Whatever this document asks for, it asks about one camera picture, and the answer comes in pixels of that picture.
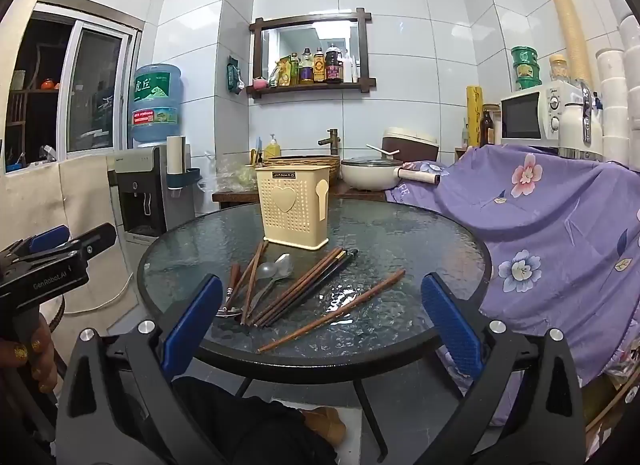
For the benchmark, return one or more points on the shiny metal spoon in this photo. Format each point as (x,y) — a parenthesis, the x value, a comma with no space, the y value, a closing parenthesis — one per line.
(283,265)

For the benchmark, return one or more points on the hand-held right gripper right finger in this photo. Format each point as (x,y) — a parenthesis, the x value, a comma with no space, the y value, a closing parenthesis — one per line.
(450,325)

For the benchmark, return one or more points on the blue wall holder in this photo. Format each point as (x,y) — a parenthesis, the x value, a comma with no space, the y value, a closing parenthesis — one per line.
(184,179)

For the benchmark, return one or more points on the yellow wrapped roll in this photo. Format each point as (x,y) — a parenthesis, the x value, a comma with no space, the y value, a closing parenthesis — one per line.
(474,110)

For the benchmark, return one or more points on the woven basket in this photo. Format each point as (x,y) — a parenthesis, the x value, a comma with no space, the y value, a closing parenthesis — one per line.
(320,162)

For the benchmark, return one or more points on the bundle of wooden chopsticks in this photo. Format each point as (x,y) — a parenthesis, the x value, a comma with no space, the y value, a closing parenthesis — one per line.
(300,282)

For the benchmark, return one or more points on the brown glass bottle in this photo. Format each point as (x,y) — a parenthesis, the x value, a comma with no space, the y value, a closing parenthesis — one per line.
(486,129)

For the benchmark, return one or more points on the brown sauce bottle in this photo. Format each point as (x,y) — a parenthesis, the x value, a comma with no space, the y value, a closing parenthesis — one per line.
(319,67)

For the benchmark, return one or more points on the white plastic bottle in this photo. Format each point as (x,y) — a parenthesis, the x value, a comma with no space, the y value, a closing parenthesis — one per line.
(351,69)

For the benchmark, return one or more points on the cream plastic utensil holder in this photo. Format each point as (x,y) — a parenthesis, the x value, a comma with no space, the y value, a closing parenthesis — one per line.
(280,225)

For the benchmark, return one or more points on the round glass table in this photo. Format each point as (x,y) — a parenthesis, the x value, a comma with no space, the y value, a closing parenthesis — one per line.
(400,245)

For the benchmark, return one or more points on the brown white rice cooker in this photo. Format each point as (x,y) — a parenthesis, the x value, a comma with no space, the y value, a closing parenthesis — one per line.
(412,142)

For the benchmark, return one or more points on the tall stack of yellow cups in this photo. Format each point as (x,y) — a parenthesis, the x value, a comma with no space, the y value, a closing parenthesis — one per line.
(570,35)

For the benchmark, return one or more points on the brown slipper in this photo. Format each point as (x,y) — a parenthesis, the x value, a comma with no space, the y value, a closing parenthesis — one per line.
(327,425)

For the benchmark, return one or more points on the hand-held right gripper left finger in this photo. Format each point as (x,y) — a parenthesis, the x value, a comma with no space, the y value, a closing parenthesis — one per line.
(192,325)

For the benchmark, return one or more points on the purple floral cloth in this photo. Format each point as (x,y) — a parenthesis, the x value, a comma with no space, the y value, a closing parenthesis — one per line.
(550,245)

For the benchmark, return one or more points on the white pan with lid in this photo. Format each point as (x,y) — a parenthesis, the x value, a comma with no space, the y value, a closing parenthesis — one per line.
(370,179)

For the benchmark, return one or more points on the white water dispenser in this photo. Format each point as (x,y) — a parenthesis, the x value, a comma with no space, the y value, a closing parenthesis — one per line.
(140,205)

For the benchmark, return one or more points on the dark wooden mirror shelf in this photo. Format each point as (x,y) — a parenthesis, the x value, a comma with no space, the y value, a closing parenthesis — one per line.
(310,88)

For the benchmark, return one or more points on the small wooden box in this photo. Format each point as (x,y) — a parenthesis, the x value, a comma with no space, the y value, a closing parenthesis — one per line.
(461,154)

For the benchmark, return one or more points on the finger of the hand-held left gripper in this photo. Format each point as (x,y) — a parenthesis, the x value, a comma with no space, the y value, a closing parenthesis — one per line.
(97,240)
(49,237)

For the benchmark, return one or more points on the sliding glass window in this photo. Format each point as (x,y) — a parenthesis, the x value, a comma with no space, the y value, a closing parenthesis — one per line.
(95,95)

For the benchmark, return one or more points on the white microwave oven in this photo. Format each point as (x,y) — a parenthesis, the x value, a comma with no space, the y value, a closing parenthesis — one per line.
(520,115)

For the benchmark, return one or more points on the small pink bowl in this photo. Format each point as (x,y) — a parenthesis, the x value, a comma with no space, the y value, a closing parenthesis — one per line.
(259,83)

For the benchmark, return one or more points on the dark wooden counter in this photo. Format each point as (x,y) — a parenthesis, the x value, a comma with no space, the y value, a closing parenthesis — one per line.
(235,197)

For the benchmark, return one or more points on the white electric kettle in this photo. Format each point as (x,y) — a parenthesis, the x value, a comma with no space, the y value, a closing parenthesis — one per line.
(575,130)

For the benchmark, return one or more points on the yellow lidded jar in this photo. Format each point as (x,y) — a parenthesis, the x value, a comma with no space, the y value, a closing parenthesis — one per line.
(559,69)

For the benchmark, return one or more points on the bronze faucet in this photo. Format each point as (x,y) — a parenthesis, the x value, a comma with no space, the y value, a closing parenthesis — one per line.
(331,141)

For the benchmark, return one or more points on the person's left hand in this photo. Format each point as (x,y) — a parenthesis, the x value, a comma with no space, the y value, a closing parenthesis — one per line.
(42,365)

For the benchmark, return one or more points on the person's dark trouser leg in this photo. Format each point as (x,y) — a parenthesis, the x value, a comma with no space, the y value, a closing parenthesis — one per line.
(250,425)

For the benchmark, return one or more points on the green hanging packet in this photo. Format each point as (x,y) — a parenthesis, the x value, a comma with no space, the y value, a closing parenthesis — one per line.
(233,76)

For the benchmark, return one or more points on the orange teapot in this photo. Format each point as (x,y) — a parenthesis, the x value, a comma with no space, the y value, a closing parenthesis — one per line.
(48,83)

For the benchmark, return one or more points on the yellow soap bottle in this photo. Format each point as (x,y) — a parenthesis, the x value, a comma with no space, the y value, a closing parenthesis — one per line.
(272,149)

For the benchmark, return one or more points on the green instant noodle bowl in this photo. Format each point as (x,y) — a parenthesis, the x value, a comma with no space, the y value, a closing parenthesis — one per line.
(524,55)
(526,70)
(529,84)

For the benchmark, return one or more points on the beige cloth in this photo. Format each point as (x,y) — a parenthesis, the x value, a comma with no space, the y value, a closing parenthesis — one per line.
(85,205)

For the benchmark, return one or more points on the yellow snack packet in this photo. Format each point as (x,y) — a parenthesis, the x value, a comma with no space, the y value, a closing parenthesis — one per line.
(281,72)

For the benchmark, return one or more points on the white rice paddle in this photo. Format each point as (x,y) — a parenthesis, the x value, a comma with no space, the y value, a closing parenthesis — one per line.
(382,150)

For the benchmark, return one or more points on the clear plastic bag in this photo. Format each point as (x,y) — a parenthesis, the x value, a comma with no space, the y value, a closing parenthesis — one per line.
(230,175)

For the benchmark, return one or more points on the dark soy sauce bottle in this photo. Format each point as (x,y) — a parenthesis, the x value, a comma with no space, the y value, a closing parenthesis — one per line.
(333,65)

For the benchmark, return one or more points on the black chopstick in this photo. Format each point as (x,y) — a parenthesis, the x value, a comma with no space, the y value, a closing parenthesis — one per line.
(325,278)
(327,271)

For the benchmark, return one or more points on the blue water bottle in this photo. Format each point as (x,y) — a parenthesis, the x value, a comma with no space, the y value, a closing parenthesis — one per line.
(156,110)

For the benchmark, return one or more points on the stacks of white paper cups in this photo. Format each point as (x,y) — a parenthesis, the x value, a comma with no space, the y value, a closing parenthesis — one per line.
(615,110)

